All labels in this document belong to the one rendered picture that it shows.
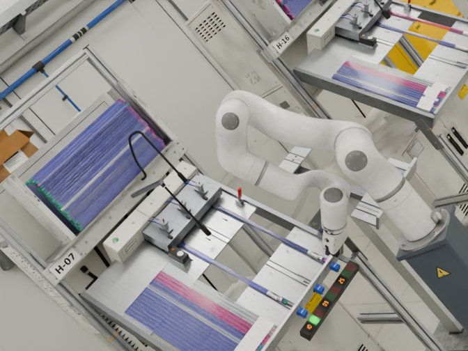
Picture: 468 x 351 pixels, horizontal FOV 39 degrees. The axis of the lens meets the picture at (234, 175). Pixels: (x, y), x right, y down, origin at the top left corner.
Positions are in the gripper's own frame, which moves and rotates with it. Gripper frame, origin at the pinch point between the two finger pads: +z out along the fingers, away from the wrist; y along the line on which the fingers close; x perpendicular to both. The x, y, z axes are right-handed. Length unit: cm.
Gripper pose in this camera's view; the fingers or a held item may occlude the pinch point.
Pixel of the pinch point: (334, 251)
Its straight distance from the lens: 236.8
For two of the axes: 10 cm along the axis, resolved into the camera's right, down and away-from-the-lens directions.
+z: 1.3, 6.5, 7.5
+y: 5.9, -6.6, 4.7
